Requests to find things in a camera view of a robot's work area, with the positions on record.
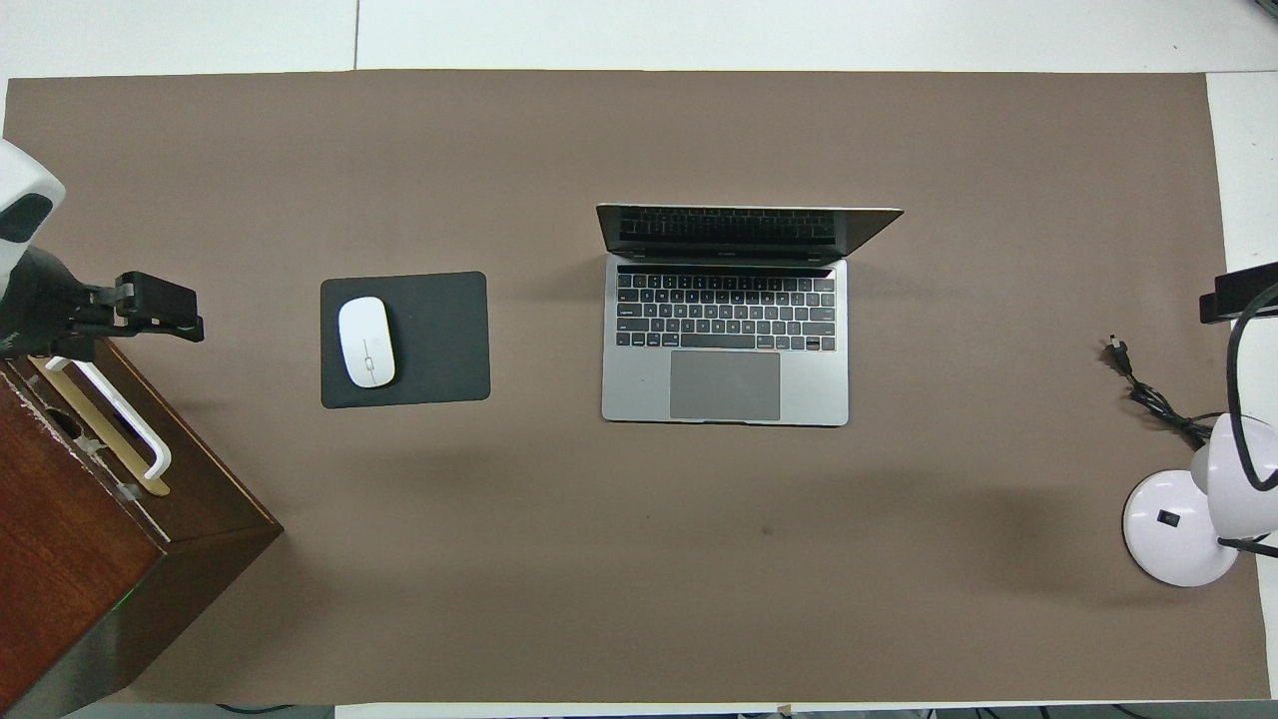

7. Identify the brown table mat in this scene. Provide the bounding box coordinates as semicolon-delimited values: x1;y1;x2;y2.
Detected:
0;70;1271;705

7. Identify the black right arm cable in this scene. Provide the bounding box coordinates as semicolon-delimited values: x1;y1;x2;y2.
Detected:
1226;285;1278;494

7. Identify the white computer mouse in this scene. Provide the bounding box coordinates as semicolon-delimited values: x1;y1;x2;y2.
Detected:
337;297;396;389

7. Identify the white box handle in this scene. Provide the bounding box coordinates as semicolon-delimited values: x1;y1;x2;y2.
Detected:
45;356;173;482

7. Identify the black mouse pad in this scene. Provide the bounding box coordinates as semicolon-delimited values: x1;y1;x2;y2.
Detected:
319;271;492;410

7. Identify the gold handle plate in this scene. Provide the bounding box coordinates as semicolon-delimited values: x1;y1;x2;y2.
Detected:
27;356;171;497

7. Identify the silver grey laptop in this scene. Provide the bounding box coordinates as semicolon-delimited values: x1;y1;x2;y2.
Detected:
596;204;905;428

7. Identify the dark brown wooden box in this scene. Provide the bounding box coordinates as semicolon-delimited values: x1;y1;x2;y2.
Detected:
0;340;285;719

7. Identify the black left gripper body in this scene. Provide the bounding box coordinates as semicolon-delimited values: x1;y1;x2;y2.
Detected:
0;248;121;360

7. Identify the black lamp power cord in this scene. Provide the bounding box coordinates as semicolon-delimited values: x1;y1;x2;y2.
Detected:
1106;337;1214;447

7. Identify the white desk lamp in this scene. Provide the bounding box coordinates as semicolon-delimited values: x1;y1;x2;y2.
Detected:
1122;411;1278;588

